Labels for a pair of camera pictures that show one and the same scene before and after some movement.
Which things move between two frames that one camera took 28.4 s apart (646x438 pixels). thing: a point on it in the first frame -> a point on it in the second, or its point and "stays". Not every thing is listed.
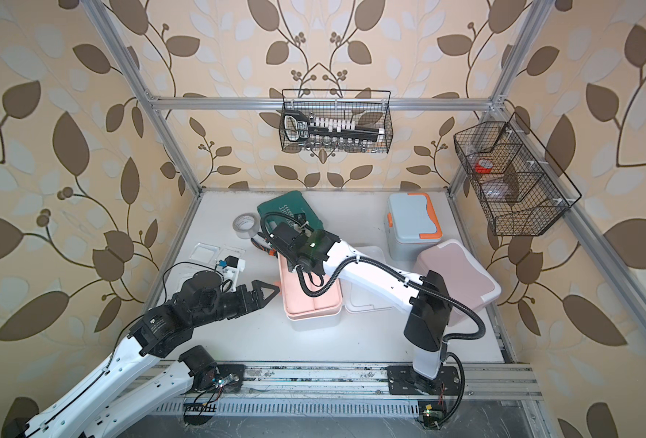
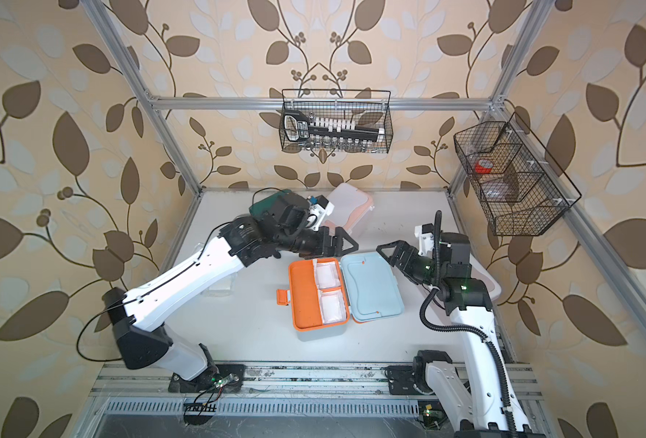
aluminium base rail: [353, 381] stays
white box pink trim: [322, 312] -> [350, 207]
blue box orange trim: [411, 221] -> [329, 293]
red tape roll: [484, 166] stays
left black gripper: [255, 295] -> [333, 249]
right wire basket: [522, 191] stays
